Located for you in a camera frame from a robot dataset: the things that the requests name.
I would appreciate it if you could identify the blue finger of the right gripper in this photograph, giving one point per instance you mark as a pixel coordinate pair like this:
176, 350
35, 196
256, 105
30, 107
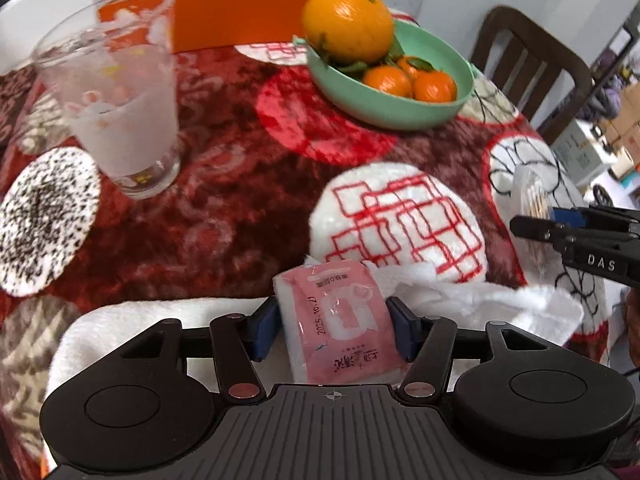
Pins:
595, 219
558, 240

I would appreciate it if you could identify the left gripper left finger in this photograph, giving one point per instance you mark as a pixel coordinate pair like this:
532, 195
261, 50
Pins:
239, 340

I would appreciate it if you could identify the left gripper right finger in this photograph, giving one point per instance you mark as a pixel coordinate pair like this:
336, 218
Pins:
427, 344

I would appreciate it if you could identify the bag of cotton swabs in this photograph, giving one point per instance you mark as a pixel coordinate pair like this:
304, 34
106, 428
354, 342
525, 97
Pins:
529, 202

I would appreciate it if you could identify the white fluffy towel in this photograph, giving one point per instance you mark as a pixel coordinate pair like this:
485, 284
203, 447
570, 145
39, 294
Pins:
177, 403

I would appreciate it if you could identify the pink wet wipes pack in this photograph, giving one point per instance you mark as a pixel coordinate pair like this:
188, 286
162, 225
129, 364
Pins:
337, 328

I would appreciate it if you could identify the dark wooden chair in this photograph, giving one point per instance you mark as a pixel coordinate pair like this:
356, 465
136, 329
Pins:
529, 66

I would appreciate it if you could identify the red patterned plush tablecloth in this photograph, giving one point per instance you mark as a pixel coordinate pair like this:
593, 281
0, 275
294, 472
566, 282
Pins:
258, 145

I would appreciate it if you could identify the small tangerine middle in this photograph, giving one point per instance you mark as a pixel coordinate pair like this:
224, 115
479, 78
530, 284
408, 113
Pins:
434, 87

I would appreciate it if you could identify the small tangerine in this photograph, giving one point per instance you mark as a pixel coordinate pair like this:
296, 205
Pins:
413, 66
390, 80
434, 87

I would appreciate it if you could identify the small tangerine right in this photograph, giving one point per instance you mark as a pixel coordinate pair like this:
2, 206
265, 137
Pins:
413, 66

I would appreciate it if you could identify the small tangerine left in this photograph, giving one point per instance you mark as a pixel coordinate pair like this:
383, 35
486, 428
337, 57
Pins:
390, 80

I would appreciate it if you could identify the green fruit bowl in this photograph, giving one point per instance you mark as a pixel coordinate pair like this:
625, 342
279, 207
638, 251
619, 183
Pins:
342, 86

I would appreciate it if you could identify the large orange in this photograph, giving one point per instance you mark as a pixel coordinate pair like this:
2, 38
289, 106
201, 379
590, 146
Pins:
348, 31

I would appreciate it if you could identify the frosted drinking glass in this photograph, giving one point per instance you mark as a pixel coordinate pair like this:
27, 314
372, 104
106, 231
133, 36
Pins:
110, 68

